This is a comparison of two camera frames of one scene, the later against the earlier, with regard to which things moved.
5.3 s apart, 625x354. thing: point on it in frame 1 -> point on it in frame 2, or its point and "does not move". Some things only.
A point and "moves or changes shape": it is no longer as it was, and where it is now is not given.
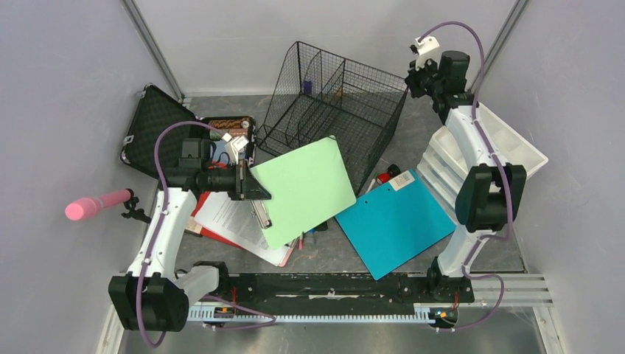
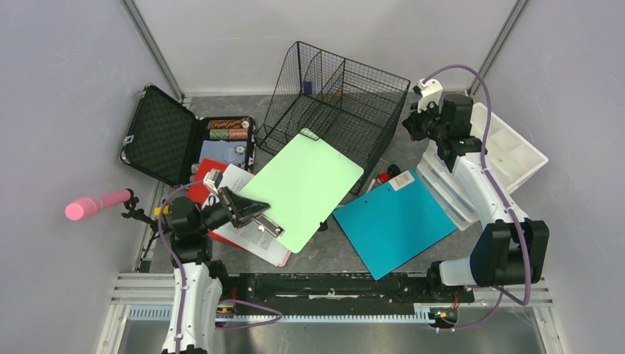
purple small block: (307, 87) does not move
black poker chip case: (155, 110) does not move
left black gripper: (246, 185) -> (242, 208)
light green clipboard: (307, 184) moves or changes shape
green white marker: (372, 182) does not move
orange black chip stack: (242, 123) does not move
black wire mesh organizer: (320, 96) does not move
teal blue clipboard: (393, 223) does not move
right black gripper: (411, 80) -> (411, 124)
